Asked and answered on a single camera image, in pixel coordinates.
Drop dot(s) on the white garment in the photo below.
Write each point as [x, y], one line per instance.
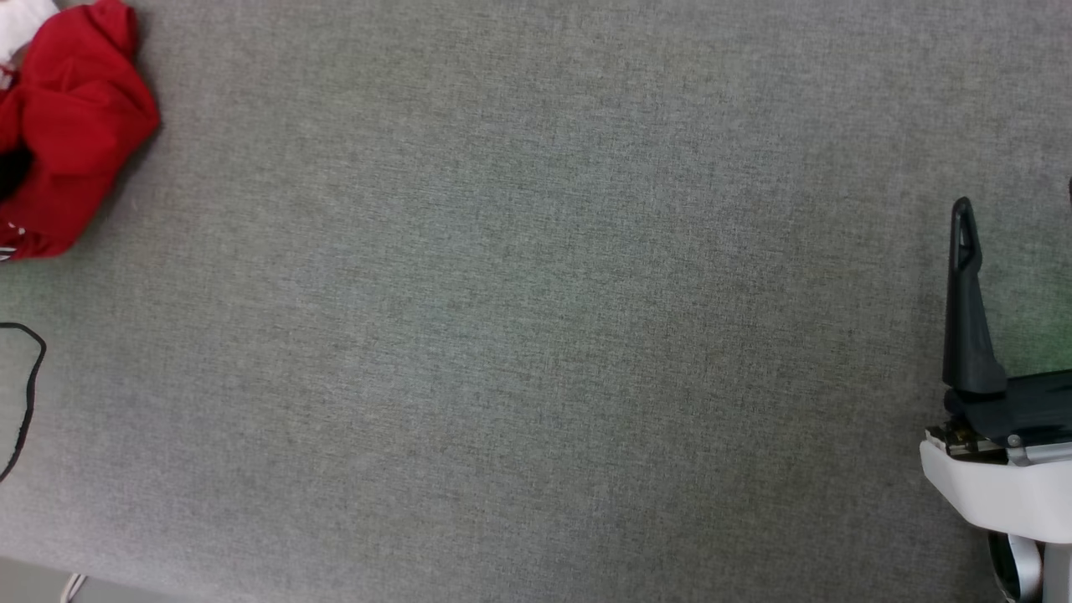
[21, 21]

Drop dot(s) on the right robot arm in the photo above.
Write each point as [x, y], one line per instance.
[1051, 574]

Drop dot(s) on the red hooded garment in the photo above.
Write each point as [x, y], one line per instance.
[79, 109]

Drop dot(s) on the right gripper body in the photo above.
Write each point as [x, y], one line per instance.
[1005, 490]

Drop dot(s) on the grey fabric sofa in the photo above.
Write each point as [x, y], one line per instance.
[536, 318]

